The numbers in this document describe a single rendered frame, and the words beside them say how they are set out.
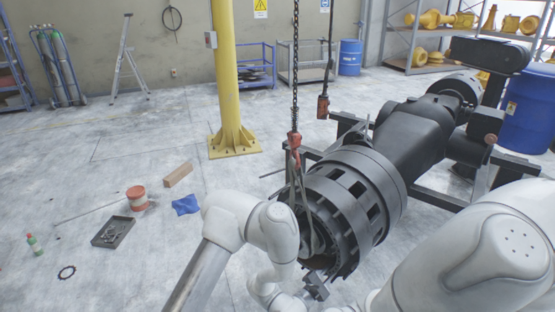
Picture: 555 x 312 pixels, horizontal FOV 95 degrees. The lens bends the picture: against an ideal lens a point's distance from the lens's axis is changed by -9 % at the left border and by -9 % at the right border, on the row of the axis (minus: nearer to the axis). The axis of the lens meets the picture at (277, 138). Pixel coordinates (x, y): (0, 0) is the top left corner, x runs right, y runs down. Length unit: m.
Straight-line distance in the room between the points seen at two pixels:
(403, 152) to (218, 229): 1.40
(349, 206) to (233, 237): 0.62
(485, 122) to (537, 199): 1.90
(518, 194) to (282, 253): 0.58
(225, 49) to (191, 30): 3.45
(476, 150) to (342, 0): 6.25
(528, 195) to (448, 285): 0.18
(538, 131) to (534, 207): 3.27
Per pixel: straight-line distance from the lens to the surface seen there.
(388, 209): 1.47
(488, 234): 0.35
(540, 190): 0.50
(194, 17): 6.83
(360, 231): 1.31
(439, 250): 0.37
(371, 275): 2.42
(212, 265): 0.85
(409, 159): 1.98
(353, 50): 7.41
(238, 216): 0.83
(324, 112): 1.27
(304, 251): 1.37
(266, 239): 0.81
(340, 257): 1.33
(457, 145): 2.43
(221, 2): 3.40
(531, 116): 3.65
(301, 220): 1.40
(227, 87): 3.55
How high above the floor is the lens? 1.89
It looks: 28 degrees down
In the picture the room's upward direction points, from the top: 1 degrees counter-clockwise
